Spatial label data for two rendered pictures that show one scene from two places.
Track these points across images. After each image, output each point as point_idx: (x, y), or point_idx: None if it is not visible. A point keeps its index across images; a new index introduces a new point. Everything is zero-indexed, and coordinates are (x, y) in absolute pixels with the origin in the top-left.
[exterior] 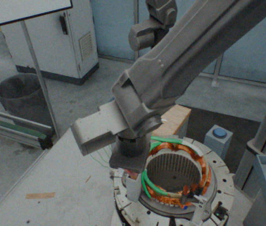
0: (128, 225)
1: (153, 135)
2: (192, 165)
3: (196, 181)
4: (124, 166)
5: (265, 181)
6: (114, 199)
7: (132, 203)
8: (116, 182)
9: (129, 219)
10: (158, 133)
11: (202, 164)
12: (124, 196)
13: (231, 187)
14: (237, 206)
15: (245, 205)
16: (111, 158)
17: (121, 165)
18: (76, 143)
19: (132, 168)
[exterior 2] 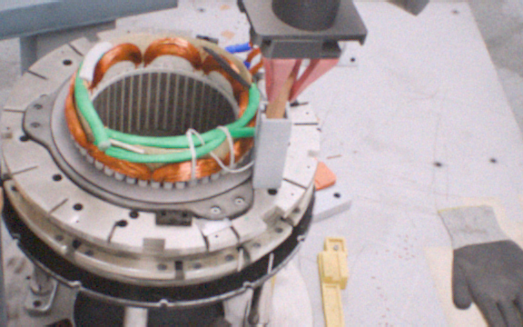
0: (298, 229)
1: None
2: (101, 101)
3: (121, 112)
4: (357, 10)
5: (54, 4)
6: (254, 282)
7: (283, 176)
8: (251, 223)
9: (303, 200)
10: None
11: (128, 47)
12: (279, 196)
13: (132, 30)
14: None
15: None
16: (356, 31)
17: (360, 15)
18: (415, 15)
19: (351, 1)
